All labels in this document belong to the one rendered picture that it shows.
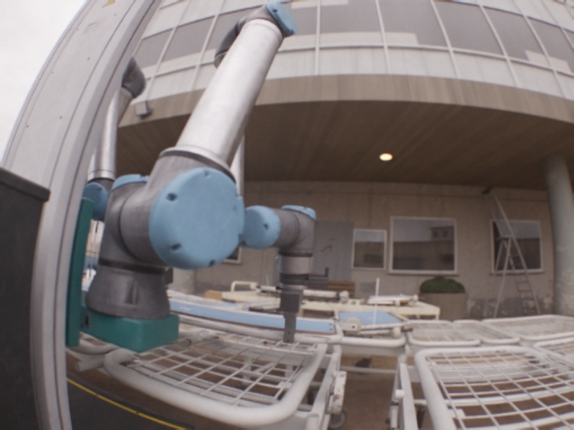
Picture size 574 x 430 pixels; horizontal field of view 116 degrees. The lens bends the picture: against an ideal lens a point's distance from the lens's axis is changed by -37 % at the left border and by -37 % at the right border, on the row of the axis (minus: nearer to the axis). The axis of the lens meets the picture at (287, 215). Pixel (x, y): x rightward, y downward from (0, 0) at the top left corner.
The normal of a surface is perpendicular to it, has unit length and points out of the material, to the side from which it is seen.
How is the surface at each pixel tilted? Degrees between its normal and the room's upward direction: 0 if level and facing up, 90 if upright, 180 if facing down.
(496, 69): 90
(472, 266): 90
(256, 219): 100
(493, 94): 90
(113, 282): 70
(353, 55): 90
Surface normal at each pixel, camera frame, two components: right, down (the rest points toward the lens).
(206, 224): 0.78, 0.01
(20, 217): 0.99, 0.06
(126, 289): 0.44, -0.48
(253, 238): -0.53, -0.11
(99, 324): -0.11, -0.23
